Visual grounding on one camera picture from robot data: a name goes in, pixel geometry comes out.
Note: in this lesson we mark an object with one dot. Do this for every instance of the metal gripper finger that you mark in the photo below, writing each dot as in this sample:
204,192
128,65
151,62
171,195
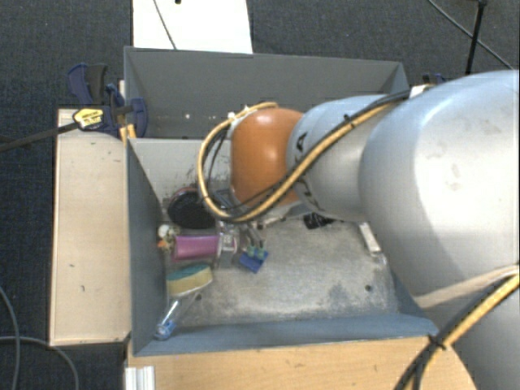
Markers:
226,261
230,243

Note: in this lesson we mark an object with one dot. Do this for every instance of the blue block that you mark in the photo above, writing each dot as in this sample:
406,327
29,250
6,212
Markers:
252,261

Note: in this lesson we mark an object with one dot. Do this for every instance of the purple cup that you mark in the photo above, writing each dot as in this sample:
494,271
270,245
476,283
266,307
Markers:
194,247

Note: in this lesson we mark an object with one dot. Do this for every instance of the black round lid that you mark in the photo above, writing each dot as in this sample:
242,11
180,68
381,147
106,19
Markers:
187,211

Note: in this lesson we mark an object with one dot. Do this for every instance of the yellow and green round sponge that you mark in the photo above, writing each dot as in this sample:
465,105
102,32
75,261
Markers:
189,279

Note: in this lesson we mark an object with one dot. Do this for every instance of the small white and orange toy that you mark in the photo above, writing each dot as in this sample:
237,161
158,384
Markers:
164,236

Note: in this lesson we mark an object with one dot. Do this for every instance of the clear tube with blue cap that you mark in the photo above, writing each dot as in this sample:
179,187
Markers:
166,322

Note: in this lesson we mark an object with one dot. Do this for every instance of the grey metal bin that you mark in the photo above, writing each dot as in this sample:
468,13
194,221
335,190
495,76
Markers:
308,282

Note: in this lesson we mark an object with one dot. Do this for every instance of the pale wood board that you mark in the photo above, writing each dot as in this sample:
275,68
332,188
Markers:
91,238

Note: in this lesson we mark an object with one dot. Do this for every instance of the black cylinder on white bracket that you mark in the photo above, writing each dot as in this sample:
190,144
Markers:
315,220

